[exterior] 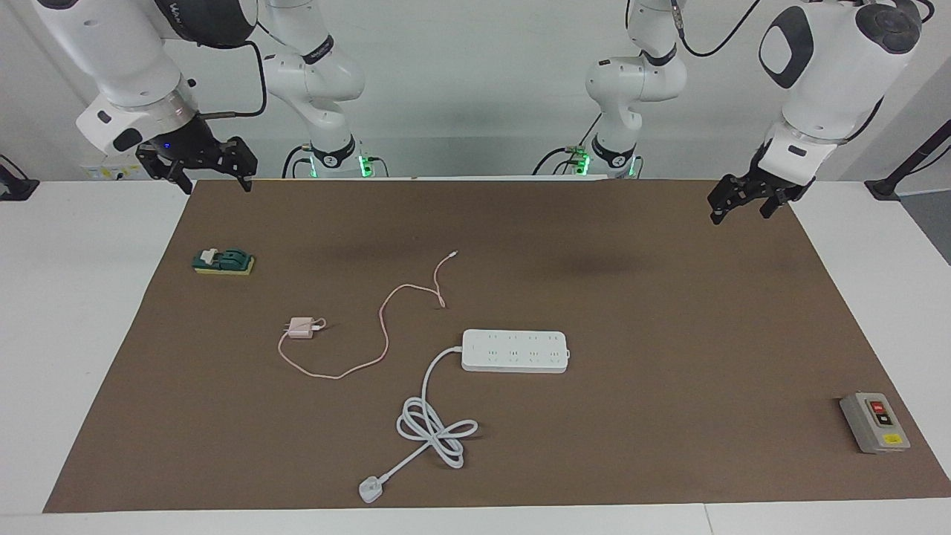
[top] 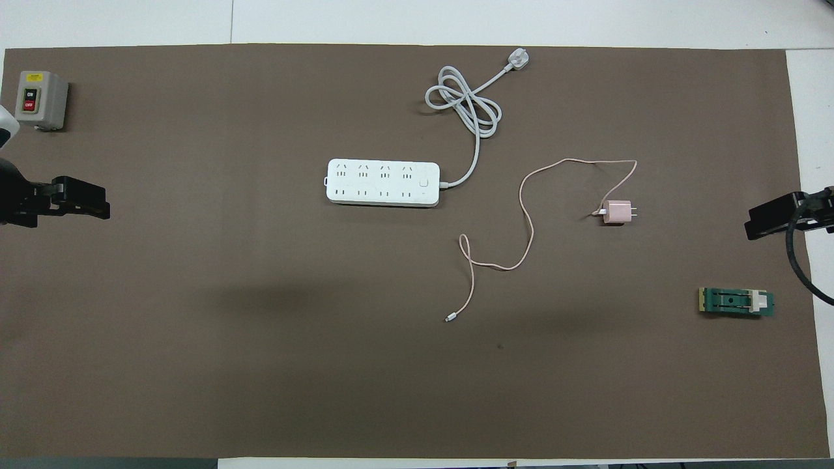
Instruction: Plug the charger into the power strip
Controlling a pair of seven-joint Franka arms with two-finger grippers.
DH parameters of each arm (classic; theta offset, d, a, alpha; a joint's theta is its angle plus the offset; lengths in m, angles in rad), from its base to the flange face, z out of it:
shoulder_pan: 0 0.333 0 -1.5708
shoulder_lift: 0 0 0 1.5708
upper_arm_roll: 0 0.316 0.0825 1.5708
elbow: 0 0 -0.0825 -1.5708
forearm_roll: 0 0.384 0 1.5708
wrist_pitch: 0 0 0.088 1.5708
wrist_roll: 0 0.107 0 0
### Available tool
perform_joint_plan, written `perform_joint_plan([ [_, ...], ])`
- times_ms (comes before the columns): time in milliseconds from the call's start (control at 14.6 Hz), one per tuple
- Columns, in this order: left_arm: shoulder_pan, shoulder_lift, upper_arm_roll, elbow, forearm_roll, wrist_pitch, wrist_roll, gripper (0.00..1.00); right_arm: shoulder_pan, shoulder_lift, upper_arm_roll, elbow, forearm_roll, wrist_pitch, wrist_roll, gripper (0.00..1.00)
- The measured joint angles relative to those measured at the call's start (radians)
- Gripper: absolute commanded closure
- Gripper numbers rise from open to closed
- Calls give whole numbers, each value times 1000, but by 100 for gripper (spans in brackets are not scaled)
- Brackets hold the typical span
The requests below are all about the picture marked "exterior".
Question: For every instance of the white power strip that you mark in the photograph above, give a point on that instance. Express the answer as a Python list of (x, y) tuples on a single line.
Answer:
[(513, 360)]

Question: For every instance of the black table clamp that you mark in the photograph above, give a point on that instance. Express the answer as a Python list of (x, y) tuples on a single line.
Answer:
[(15, 189)]

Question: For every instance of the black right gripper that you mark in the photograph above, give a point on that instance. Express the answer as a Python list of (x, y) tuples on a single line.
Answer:
[(197, 148)]

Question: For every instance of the grey on-off switch box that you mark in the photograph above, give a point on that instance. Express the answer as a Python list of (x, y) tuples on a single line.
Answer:
[(873, 427)]

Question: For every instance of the white wall outlet box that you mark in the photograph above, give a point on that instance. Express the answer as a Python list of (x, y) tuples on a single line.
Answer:
[(104, 172)]

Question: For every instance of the brown table mat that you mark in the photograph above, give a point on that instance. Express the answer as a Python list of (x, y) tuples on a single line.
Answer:
[(669, 409)]

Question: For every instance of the green knife switch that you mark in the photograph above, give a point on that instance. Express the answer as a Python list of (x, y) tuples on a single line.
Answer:
[(230, 260)]

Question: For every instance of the pink charger adapter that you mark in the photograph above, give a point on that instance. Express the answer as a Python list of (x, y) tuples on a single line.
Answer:
[(301, 328)]

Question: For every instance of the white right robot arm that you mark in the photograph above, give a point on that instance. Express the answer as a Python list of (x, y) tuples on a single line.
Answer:
[(126, 52)]

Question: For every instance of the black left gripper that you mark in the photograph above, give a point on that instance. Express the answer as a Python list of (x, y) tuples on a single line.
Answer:
[(758, 187)]

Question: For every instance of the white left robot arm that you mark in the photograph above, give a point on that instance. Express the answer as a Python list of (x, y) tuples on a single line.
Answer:
[(825, 74)]

